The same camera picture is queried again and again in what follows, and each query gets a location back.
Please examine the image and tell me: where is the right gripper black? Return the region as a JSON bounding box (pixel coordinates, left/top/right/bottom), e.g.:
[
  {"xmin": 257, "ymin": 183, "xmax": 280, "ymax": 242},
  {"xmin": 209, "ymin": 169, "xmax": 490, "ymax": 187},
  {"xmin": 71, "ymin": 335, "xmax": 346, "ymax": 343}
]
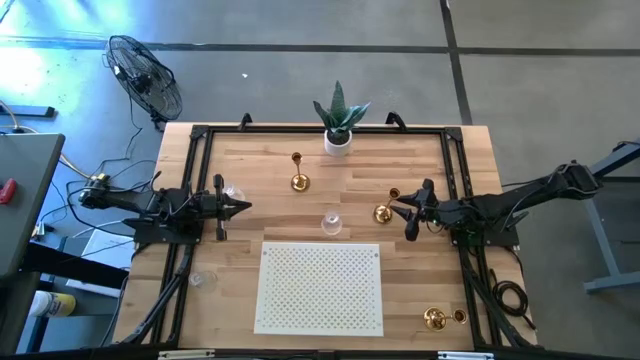
[{"xmin": 389, "ymin": 177, "xmax": 445, "ymax": 243}]

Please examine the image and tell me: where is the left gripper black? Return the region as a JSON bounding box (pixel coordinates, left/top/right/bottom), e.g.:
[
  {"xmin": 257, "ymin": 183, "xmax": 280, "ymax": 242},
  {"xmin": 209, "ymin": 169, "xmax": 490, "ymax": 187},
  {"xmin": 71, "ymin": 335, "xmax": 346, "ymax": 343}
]
[{"xmin": 197, "ymin": 173, "xmax": 253, "ymax": 242}]

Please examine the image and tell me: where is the clear glass candle holder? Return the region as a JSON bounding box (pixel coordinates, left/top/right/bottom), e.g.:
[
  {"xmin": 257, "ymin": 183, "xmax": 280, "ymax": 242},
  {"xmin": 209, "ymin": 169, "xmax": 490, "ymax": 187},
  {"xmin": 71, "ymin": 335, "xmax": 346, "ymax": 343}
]
[
  {"xmin": 222, "ymin": 183, "xmax": 247, "ymax": 204},
  {"xmin": 319, "ymin": 210, "xmax": 344, "ymax": 237},
  {"xmin": 188, "ymin": 269, "xmax": 220, "ymax": 295}
]

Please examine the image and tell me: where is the gold candlestick holder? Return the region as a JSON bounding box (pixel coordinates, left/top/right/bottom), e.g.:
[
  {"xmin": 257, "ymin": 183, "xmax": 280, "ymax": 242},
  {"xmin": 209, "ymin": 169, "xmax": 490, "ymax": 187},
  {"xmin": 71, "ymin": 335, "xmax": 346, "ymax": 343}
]
[
  {"xmin": 289, "ymin": 151, "xmax": 312, "ymax": 194},
  {"xmin": 372, "ymin": 187, "xmax": 402, "ymax": 226},
  {"xmin": 422, "ymin": 305, "xmax": 468, "ymax": 333}
]

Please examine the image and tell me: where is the white plant pot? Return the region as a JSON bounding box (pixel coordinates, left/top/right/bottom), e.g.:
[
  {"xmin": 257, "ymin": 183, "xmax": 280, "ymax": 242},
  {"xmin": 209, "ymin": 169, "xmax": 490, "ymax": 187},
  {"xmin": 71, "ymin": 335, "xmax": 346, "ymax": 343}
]
[{"xmin": 323, "ymin": 128, "xmax": 354, "ymax": 158}]

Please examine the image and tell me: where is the green succulent plant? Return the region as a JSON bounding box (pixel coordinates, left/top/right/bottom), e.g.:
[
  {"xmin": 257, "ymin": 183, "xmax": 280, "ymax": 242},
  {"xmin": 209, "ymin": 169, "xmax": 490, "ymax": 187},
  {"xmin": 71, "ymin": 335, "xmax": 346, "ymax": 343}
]
[{"xmin": 312, "ymin": 79, "xmax": 372, "ymax": 142}]

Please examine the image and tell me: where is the white perforated metal shelf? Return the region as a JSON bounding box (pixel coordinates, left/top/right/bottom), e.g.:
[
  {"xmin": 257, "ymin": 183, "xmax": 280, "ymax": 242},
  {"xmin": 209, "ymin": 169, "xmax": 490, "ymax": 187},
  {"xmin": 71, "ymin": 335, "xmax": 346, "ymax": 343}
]
[{"xmin": 253, "ymin": 241, "xmax": 385, "ymax": 338}]

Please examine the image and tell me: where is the white paper sheet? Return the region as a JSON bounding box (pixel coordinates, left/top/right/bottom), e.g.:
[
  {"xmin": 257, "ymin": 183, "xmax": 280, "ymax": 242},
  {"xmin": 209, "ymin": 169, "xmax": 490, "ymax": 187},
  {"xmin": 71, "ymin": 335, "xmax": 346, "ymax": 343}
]
[{"xmin": 79, "ymin": 228, "xmax": 135, "ymax": 271}]

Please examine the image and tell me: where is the black floor fan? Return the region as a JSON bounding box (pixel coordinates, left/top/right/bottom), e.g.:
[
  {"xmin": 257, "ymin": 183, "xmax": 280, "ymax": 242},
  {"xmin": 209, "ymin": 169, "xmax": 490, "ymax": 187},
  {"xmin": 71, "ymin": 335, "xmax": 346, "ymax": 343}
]
[{"xmin": 102, "ymin": 34, "xmax": 184, "ymax": 132}]

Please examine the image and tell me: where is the silver metal clamp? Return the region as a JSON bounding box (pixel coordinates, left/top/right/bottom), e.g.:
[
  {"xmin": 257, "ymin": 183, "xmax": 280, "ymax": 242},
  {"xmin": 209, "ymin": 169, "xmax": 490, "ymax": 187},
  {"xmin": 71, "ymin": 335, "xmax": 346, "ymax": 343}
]
[
  {"xmin": 437, "ymin": 351, "xmax": 495, "ymax": 360},
  {"xmin": 157, "ymin": 349, "xmax": 216, "ymax": 360}
]

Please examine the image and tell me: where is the yellow and white can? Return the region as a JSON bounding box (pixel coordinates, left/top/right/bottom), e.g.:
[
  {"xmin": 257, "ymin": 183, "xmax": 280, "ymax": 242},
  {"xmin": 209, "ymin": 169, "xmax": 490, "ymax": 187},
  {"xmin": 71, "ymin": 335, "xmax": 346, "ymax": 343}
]
[{"xmin": 28, "ymin": 290, "xmax": 77, "ymax": 318}]

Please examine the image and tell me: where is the grey cabinet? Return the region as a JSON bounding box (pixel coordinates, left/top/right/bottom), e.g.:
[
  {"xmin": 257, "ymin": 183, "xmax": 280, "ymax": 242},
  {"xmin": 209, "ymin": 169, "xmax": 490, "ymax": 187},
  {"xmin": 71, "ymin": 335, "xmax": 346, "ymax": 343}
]
[{"xmin": 0, "ymin": 132, "xmax": 67, "ymax": 281}]

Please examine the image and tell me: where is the black floor bar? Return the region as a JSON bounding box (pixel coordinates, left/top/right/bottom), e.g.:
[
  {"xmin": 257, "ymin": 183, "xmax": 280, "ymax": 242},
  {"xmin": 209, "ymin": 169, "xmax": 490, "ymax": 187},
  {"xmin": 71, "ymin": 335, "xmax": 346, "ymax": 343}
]
[{"xmin": 0, "ymin": 103, "xmax": 57, "ymax": 120}]

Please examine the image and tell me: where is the black aluminium table frame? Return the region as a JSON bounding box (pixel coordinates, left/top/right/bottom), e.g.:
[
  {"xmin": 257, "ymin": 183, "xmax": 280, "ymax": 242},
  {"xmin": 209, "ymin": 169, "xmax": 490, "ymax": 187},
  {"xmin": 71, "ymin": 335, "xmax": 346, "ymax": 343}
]
[{"xmin": 119, "ymin": 112, "xmax": 539, "ymax": 350}]

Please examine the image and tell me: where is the coiled black cable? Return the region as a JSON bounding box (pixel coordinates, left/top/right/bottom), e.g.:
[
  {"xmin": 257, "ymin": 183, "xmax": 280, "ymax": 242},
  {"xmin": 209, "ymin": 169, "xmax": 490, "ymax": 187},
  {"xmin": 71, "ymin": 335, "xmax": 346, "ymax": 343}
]
[{"xmin": 489, "ymin": 268, "xmax": 537, "ymax": 331}]

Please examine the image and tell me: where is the grey metal table frame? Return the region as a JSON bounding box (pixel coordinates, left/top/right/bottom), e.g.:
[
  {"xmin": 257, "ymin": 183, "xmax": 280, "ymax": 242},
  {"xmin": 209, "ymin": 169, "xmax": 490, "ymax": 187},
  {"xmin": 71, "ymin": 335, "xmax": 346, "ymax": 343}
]
[{"xmin": 582, "ymin": 139, "xmax": 640, "ymax": 295}]

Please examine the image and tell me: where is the red handle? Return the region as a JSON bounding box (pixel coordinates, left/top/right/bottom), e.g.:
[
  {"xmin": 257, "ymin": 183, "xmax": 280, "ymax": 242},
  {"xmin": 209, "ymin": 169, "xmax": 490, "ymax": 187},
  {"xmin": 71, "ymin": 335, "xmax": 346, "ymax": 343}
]
[{"xmin": 0, "ymin": 178, "xmax": 18, "ymax": 206}]

